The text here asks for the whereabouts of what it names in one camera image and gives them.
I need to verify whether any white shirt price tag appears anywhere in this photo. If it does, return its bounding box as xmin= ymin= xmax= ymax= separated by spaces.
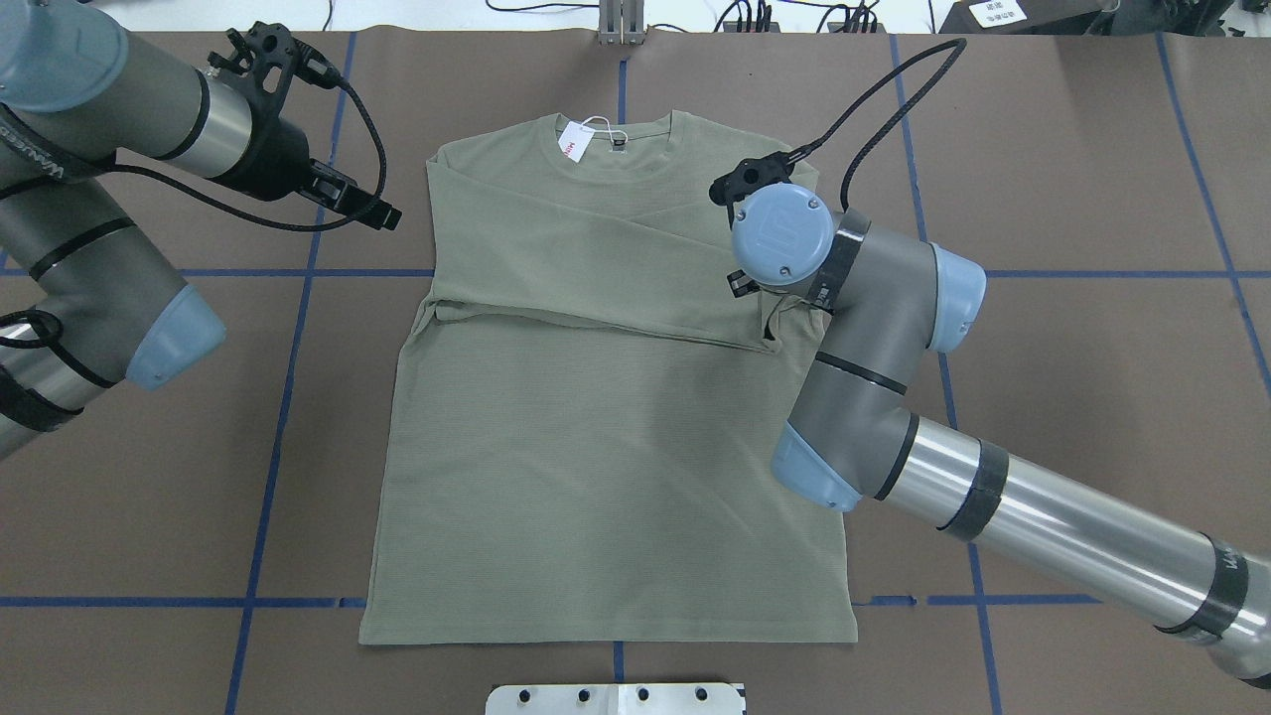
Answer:
xmin=557 ymin=116 xmax=630 ymax=164

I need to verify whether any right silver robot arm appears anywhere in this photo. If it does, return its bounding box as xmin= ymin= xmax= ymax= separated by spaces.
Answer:
xmin=710 ymin=169 xmax=1270 ymax=690

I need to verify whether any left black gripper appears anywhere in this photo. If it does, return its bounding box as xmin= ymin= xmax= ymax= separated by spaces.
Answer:
xmin=226 ymin=117 xmax=400 ymax=230

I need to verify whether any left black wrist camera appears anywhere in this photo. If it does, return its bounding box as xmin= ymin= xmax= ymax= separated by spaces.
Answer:
xmin=208 ymin=20 xmax=347 ymax=103

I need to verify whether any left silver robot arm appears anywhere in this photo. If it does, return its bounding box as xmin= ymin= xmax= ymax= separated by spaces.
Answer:
xmin=1 ymin=1 xmax=400 ymax=456

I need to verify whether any white pedestal base plate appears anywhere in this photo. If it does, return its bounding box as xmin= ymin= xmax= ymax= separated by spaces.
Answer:
xmin=486 ymin=682 xmax=749 ymax=714

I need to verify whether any olive green long-sleeve shirt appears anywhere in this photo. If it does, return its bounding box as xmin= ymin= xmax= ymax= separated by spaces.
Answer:
xmin=358 ymin=110 xmax=858 ymax=646

